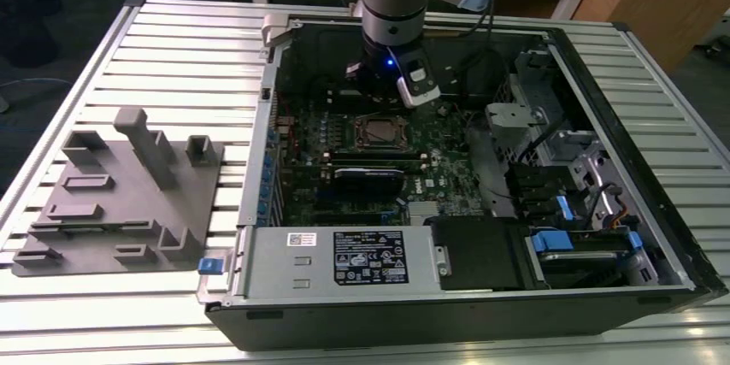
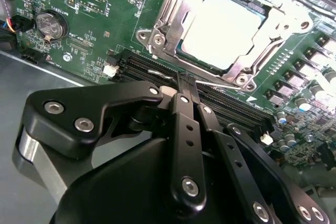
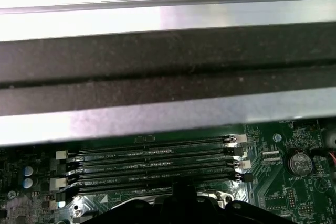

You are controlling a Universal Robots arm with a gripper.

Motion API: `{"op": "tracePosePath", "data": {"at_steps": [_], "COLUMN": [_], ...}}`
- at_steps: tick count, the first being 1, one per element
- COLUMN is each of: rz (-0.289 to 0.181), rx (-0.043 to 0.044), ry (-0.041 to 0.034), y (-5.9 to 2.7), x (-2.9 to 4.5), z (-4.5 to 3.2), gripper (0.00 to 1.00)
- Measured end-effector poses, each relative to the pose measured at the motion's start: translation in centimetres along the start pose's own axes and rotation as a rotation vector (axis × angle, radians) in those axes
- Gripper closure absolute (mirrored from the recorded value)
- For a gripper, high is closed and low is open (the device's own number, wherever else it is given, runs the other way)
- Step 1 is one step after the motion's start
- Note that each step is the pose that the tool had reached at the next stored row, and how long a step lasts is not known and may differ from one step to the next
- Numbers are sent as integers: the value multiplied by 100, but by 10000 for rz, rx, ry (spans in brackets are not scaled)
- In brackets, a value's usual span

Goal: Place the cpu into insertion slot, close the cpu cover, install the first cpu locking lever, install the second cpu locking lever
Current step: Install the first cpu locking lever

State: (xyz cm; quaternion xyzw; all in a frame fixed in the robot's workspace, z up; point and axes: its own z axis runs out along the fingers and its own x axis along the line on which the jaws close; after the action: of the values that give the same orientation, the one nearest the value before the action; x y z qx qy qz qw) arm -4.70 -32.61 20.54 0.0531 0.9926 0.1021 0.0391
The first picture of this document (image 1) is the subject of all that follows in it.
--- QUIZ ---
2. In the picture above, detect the CPU with silver top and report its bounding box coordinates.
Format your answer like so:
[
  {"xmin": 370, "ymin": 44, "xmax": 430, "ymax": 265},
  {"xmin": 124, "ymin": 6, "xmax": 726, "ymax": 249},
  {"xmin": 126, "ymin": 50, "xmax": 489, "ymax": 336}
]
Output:
[{"xmin": 365, "ymin": 121, "xmax": 401, "ymax": 144}]

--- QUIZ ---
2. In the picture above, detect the metal socket cover frame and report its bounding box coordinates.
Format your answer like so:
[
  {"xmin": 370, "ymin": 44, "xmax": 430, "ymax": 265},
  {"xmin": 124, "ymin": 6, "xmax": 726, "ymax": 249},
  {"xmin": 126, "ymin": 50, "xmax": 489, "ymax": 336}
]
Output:
[{"xmin": 354, "ymin": 115, "xmax": 411, "ymax": 151}]

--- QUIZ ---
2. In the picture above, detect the CPU socket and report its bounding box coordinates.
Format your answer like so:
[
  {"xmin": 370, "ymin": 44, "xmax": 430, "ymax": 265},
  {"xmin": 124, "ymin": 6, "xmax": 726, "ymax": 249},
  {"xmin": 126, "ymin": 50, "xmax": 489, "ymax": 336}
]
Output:
[{"xmin": 350, "ymin": 113, "xmax": 415, "ymax": 155}]

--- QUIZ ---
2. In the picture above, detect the black graphics card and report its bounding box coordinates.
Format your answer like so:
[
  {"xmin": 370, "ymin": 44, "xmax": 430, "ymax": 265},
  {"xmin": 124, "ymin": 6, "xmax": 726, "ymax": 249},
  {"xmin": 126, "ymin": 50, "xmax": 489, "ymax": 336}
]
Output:
[{"xmin": 333, "ymin": 167, "xmax": 410, "ymax": 206}]

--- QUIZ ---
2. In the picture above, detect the green motherboard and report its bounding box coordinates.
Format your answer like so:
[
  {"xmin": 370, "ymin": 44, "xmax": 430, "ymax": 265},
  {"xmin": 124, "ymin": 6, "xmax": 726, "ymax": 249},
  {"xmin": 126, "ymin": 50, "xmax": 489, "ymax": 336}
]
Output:
[{"xmin": 275, "ymin": 93, "xmax": 498, "ymax": 228}]

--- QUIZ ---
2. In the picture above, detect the silver chipset heat sink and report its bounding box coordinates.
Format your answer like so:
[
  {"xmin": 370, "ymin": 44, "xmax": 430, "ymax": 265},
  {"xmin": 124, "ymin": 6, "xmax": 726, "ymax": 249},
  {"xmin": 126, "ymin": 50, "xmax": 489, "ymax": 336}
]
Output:
[{"xmin": 406, "ymin": 201, "xmax": 443, "ymax": 218}]

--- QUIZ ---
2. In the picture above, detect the small blue disk carrier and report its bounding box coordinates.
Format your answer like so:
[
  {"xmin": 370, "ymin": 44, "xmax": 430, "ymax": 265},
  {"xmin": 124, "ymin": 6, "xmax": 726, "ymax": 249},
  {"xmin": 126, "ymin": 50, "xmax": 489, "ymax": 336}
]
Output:
[{"xmin": 550, "ymin": 195, "xmax": 577, "ymax": 221}]

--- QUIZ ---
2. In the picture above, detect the grey power supply unit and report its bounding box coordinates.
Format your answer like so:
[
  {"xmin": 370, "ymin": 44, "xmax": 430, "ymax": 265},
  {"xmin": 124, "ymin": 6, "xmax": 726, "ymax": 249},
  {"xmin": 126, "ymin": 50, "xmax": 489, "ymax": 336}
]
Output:
[{"xmin": 242, "ymin": 224, "xmax": 443, "ymax": 298}]

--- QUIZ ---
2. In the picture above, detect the hard disk blue carrier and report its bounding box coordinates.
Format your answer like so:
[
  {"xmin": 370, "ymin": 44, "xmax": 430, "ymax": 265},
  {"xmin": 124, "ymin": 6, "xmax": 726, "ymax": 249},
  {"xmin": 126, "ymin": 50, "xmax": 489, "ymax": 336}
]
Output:
[{"xmin": 527, "ymin": 230, "xmax": 645, "ymax": 290}]

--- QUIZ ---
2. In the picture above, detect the blue case latch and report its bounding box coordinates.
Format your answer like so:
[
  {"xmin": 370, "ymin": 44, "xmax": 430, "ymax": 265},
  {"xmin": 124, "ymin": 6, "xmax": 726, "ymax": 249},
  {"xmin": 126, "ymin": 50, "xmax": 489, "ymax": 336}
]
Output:
[{"xmin": 198, "ymin": 256, "xmax": 224, "ymax": 276}]

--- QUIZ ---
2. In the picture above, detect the grey parts rack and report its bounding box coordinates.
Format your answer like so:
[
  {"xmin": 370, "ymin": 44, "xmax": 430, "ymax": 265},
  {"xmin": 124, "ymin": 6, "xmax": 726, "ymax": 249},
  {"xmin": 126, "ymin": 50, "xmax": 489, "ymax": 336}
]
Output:
[{"xmin": 10, "ymin": 107, "xmax": 227, "ymax": 277}]

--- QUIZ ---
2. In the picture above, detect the black open PC case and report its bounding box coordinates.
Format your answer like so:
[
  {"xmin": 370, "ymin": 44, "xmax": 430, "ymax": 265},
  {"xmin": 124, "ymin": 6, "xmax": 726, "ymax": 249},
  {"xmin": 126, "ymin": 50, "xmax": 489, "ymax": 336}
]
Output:
[{"xmin": 195, "ymin": 9, "xmax": 730, "ymax": 353}]

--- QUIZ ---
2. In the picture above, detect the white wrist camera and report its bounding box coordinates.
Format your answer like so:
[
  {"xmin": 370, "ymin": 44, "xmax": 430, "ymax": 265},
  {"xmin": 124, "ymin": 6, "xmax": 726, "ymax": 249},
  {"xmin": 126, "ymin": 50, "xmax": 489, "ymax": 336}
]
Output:
[{"xmin": 395, "ymin": 50, "xmax": 443, "ymax": 109}]

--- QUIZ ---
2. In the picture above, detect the black looped cable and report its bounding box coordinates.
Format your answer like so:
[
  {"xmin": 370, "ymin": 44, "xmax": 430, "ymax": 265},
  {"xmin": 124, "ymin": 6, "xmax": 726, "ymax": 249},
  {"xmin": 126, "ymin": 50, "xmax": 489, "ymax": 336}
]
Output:
[{"xmin": 447, "ymin": 50, "xmax": 506, "ymax": 99}]

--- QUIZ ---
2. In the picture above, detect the silver metal bracket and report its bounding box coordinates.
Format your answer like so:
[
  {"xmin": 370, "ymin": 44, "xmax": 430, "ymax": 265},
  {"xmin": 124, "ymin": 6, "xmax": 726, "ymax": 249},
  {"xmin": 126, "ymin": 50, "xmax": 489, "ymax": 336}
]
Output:
[{"xmin": 485, "ymin": 102, "xmax": 566, "ymax": 132}]

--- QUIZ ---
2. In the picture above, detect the black case cable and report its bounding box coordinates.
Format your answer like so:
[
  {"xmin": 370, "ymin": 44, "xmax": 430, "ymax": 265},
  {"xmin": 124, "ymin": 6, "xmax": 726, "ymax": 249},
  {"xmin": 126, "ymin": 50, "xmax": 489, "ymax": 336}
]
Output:
[{"xmin": 522, "ymin": 108, "xmax": 571, "ymax": 165}]

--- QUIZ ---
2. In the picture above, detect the coloured wire bundle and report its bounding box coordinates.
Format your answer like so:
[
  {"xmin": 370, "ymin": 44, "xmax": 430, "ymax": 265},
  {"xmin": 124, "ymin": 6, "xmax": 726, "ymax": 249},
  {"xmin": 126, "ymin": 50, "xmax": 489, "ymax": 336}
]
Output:
[{"xmin": 602, "ymin": 203, "xmax": 638, "ymax": 230}]

